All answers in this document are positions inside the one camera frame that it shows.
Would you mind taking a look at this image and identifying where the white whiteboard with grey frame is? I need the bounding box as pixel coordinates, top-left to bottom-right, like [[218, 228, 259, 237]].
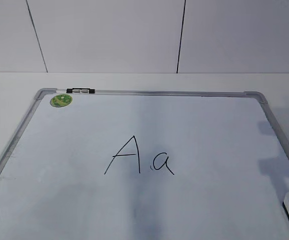
[[0, 88, 289, 240]]

